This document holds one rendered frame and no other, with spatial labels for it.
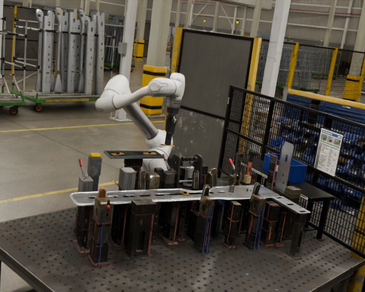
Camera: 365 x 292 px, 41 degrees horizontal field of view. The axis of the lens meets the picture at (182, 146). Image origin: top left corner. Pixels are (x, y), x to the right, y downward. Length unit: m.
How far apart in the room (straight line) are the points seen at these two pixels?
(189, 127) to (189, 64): 0.77
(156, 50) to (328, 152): 7.74
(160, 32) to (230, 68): 5.39
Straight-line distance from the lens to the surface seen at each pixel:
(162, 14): 10.88
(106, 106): 3.35
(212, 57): 5.81
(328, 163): 3.52
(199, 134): 5.95
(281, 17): 7.68
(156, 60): 10.89
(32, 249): 2.92
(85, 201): 2.80
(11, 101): 9.74
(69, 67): 11.00
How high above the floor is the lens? 1.99
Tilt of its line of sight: 13 degrees down
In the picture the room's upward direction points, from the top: 7 degrees clockwise
